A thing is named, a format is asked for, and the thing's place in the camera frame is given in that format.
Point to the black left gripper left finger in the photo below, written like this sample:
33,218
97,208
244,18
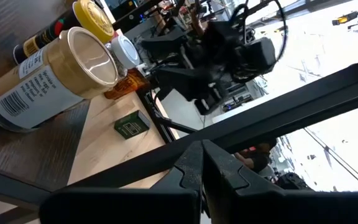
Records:
135,207

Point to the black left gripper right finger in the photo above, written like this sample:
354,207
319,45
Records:
275,208

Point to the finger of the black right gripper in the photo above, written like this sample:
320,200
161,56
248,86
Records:
179,82
208,104

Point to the white lid spice jar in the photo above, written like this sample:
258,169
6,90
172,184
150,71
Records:
124,51

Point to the dark green spice tin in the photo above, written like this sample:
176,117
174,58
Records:
132,124

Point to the yellow lid spice bottle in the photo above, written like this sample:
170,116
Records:
89,15

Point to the gold lid spice jar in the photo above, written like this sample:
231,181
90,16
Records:
42,87

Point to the person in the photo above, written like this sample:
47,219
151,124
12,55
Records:
255,158

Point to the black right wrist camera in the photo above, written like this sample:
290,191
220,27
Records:
261,56

